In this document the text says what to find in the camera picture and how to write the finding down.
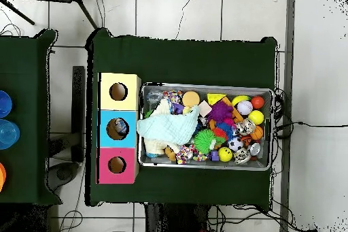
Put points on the clear plastic wrapper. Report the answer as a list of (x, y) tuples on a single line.
[(122, 128)]

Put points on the orange round disc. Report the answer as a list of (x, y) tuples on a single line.
[(191, 99)]

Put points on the yellow smiley face ball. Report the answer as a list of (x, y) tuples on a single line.
[(225, 154)]

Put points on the wooden three-hole sorting box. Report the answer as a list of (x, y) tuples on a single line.
[(109, 128)]

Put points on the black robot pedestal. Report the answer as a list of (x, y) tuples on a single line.
[(179, 221)]

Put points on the clear mesh bin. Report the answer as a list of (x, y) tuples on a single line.
[(155, 88)]

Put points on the mint green cloth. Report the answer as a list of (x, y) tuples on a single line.
[(171, 126)]

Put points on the purple spiky ball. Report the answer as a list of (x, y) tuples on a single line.
[(220, 111)]

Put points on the orange plastic cup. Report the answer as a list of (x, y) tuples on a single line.
[(2, 176)]

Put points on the red ball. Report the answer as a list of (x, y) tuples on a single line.
[(258, 101)]

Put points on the dark blue plastic cup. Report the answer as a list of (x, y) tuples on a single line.
[(4, 104)]

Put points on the crushed silver can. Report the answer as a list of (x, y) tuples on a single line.
[(246, 126)]

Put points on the dark green side-table cloth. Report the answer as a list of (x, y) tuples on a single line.
[(27, 79)]

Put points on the clear wrapper with blue print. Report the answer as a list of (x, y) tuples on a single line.
[(154, 97)]

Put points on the light blue plastic cup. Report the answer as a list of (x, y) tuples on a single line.
[(8, 134)]

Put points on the wooden cube block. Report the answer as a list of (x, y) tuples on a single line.
[(205, 108)]

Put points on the dark green table cloth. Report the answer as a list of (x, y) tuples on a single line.
[(185, 60)]

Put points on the green spiky ball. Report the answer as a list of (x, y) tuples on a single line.
[(205, 141)]

